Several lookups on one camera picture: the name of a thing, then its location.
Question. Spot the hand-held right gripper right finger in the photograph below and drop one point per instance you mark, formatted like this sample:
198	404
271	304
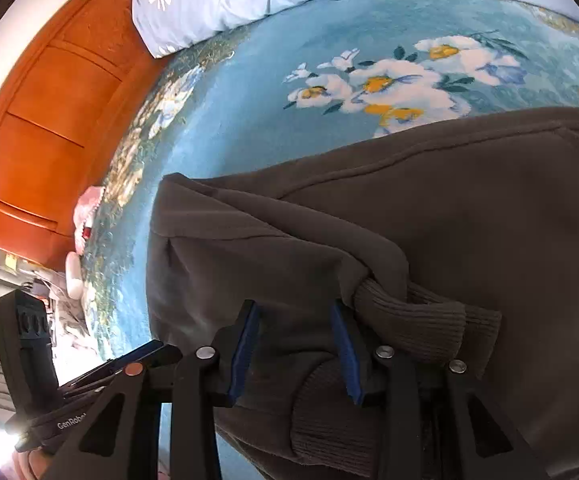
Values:
345	355

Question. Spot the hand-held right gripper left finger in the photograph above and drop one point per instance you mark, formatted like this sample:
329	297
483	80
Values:
245	355

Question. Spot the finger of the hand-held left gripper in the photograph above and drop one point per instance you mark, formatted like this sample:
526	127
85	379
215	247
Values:
89	380
144	352

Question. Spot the dark grey sweater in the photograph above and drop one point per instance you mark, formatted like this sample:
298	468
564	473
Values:
419	240

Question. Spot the person's left hand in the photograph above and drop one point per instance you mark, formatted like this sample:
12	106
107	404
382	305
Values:
31	467

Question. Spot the grey floral white quilt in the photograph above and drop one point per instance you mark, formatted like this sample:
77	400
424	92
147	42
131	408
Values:
66	310

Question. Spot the white oblong pillow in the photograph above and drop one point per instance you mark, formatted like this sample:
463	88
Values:
73	275

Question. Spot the pink knitted cloth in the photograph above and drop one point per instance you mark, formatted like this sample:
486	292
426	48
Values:
86	215

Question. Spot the orange wooden headboard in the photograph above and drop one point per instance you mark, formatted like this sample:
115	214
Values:
54	135

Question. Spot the teal floral blanket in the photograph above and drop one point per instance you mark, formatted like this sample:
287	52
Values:
279	100

